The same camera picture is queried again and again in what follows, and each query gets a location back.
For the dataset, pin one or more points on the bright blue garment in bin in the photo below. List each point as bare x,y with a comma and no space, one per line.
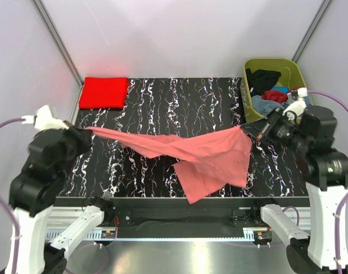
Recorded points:
282,89

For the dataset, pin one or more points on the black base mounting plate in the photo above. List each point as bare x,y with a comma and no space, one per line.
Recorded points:
173,209

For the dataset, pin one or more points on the left aluminium corner post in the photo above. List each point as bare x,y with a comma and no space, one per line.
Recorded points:
56,38

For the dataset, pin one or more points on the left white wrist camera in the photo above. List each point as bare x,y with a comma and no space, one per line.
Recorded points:
44,120

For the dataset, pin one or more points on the aluminium corner post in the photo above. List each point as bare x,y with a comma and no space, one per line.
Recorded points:
312,28
56,38

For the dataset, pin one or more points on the olive green plastic bin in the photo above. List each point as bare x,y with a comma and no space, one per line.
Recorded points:
291,77

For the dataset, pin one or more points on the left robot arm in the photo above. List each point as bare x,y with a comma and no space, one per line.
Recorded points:
33,194

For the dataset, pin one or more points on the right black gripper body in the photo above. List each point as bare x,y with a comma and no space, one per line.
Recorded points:
280,129

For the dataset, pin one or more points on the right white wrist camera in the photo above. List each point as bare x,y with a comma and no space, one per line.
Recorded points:
297,103

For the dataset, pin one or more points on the dark red garment in bin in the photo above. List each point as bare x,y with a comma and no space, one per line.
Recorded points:
276,96

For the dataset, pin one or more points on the black garment in bin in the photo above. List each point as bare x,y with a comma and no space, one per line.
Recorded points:
261,80

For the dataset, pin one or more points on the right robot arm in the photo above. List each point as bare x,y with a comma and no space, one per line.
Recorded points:
325,172

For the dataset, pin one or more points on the folded red t shirt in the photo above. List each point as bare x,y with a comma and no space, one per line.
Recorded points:
103,93

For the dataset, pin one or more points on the pink t shirt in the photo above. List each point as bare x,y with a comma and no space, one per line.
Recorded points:
206,162

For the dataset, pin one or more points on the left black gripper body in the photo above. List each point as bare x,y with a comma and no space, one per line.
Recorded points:
78,143

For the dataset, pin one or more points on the aluminium frame rail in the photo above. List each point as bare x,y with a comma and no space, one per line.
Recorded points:
128,228

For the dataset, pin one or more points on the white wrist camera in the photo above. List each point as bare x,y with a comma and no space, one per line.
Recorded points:
44,120
297,103

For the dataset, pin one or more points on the grey blue garment in bin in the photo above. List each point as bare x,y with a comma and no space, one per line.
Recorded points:
265,107

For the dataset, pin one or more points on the right aluminium corner post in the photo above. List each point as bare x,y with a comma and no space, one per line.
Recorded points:
312,28

